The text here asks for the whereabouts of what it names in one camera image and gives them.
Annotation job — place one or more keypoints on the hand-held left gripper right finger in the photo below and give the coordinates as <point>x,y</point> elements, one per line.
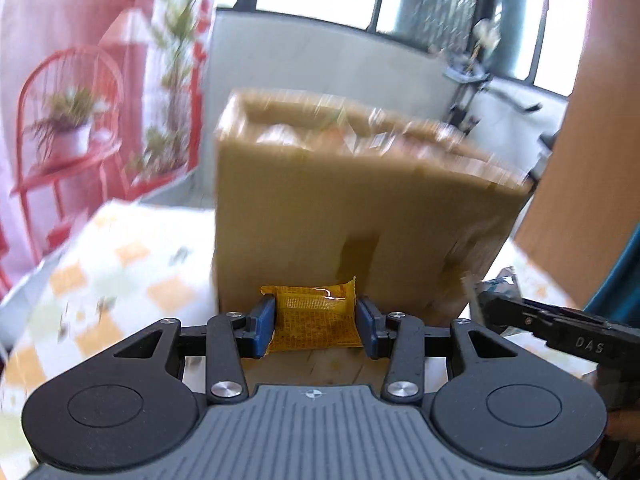
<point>366,327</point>

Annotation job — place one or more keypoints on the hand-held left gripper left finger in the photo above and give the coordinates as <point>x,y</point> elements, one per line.
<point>264,327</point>

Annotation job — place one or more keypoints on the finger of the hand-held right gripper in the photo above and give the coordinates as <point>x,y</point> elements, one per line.
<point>515,312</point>

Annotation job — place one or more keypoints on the silver blue snack packet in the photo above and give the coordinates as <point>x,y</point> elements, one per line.
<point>502,282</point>

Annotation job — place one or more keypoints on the yellow snack packet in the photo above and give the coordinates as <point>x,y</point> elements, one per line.
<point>310,320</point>

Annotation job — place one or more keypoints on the brown cardboard box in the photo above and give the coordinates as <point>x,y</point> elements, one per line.
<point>325,210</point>

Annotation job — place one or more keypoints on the teal curtain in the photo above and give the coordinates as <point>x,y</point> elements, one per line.
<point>625,285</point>

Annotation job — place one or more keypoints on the checkered flower tablecloth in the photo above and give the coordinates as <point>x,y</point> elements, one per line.
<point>125,270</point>

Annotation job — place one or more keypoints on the wooden board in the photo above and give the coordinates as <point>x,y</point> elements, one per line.
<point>590,160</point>

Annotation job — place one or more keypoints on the black exercise bike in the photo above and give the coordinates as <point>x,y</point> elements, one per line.
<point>462,72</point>

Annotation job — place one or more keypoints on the white crumpled bag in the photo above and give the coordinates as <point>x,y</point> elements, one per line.
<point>485,32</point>

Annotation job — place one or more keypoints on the pink printed wall tapestry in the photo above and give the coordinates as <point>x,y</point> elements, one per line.
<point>75,20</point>

